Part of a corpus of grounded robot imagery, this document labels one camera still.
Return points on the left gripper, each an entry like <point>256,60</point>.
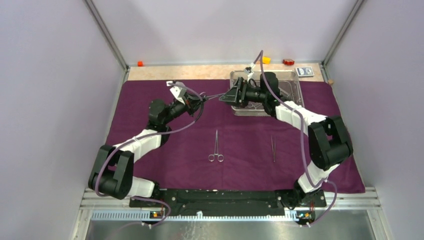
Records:
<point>192,103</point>

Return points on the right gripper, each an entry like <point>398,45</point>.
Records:
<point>236,96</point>

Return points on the steel forceps clamp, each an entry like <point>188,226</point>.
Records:
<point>210,97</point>

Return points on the purple cloth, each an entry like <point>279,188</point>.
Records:
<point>182,162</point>

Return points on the metal mesh instrument tray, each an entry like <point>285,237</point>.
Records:
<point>289,86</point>

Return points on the steel hemostat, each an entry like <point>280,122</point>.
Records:
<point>216,156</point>

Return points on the steel needle holder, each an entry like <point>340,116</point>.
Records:
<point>273,148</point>

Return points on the blue playing card deck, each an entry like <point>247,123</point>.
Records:
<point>305,72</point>

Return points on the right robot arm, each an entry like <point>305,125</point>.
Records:
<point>324,140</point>

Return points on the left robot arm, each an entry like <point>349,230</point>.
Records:
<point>113,170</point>

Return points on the yellow small block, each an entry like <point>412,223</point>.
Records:
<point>266,60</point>

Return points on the red small block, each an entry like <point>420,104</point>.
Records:
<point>288,62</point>

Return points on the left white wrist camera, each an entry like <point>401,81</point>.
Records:
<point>178,90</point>

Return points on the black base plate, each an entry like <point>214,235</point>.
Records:
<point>230,203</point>

